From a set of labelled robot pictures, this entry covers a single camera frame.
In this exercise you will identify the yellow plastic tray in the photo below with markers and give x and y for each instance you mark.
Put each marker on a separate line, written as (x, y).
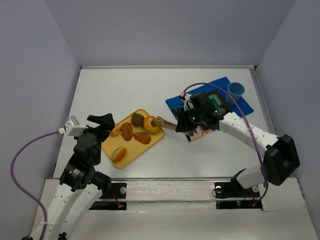
(133, 147)

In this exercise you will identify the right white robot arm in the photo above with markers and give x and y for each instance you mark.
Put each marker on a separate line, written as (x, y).
(277, 155)

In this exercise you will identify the light split bun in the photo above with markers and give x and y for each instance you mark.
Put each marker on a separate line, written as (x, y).
(119, 154)

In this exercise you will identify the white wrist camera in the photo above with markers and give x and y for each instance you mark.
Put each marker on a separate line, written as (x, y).
(187, 102)
(72, 127)

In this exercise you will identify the golden bagel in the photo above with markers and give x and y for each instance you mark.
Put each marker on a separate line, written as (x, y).
(151, 125)

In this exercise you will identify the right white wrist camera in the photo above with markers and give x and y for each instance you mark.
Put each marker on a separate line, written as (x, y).
(187, 102)

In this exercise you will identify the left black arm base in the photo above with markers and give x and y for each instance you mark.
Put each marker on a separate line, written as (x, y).
(113, 197)

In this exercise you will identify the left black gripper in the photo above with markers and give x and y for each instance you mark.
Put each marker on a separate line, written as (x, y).
(99, 127)

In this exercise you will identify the dark brown round bread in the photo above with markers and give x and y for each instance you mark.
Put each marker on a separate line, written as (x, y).
(137, 119)

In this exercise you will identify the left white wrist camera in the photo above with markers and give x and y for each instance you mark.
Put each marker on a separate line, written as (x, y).
(72, 127)

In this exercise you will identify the brown oblong bread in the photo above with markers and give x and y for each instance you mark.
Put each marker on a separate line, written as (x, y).
(126, 131)

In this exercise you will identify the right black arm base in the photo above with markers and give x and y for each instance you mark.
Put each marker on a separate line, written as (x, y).
(240, 192)

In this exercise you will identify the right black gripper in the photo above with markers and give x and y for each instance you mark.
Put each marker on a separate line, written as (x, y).
(186, 120)

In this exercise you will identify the green square plate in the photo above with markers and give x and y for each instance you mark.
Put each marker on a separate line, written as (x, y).
(216, 98)

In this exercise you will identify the blue plastic cup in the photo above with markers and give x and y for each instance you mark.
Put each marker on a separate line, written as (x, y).
(235, 91)

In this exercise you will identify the brown croissant bread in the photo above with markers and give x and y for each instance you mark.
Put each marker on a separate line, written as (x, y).
(142, 137)

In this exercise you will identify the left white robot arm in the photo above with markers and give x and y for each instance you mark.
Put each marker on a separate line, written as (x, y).
(80, 185)

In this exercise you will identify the metal tongs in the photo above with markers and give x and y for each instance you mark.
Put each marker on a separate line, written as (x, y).
(166, 123)

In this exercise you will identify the small bun behind gripper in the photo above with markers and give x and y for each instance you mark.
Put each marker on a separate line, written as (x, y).
(116, 130)

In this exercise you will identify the blue patterned placemat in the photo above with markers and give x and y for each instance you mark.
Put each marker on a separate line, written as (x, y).
(175, 103)

